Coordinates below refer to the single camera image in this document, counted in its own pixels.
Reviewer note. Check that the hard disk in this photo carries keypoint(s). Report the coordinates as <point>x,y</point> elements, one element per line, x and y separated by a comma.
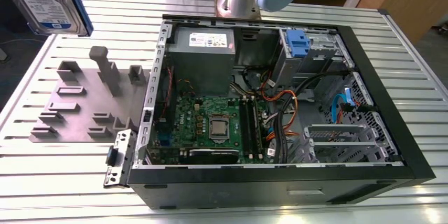
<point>42,3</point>

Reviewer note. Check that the green motherboard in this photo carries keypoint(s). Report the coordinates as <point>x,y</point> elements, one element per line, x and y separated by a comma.
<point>224,103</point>

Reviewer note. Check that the silver CPU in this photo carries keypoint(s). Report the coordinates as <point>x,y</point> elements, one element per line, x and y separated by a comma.
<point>219,127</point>

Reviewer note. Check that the grey power supply unit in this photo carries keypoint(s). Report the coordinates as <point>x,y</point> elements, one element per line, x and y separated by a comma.
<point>199,72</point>

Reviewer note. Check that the black RAM slot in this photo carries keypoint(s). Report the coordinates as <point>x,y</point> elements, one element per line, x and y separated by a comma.
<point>258,129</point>
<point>246,129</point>

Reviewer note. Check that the metal CPU socket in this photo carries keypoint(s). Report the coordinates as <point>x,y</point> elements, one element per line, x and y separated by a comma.
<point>211,140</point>

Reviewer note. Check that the black graphics card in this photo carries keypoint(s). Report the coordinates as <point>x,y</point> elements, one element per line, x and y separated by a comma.
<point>210,154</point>

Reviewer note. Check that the grey metal drive cage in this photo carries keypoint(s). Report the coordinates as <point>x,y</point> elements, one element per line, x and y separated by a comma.
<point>298,69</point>

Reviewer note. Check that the blue plastic drive latch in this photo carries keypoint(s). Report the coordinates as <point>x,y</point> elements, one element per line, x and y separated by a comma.
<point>298,43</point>

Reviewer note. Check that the black open PC case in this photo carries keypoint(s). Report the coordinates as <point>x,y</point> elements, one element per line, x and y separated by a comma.
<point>244,190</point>

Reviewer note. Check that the grey parts rack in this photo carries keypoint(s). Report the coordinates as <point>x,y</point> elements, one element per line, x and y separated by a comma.
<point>87,108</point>

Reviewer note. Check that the wooden cabinet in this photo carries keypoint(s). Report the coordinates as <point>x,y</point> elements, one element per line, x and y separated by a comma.
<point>412,3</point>

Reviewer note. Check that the silver expansion slot bracket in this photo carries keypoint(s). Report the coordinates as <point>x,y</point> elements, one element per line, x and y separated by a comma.
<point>123,140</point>

